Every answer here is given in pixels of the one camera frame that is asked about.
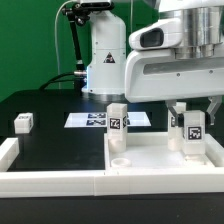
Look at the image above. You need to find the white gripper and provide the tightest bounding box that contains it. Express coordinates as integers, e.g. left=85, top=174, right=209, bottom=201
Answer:
left=125, top=46, right=224, bottom=127

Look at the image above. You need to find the white square table top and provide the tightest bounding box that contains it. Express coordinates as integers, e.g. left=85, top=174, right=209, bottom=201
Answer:
left=104, top=132, right=224, bottom=170

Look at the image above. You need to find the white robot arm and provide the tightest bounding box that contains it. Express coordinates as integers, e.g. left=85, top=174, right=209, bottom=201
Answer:
left=81, top=0, right=224, bottom=126

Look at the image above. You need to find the white marker sheet with tags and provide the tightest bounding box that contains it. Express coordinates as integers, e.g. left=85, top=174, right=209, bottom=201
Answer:
left=64, top=112, right=151, bottom=128

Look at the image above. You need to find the white U-shaped obstacle fence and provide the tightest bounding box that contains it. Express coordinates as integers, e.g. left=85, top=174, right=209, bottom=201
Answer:
left=0, top=138, right=224, bottom=198

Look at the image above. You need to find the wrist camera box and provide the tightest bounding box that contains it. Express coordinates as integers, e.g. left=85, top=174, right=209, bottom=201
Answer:
left=129, top=18, right=183, bottom=51

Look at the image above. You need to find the black cable bundle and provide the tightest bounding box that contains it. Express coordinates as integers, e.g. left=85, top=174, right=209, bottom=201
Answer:
left=38, top=71, right=88, bottom=91

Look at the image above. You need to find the white cable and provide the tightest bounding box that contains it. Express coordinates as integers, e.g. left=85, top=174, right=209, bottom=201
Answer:
left=54, top=0, right=79, bottom=89

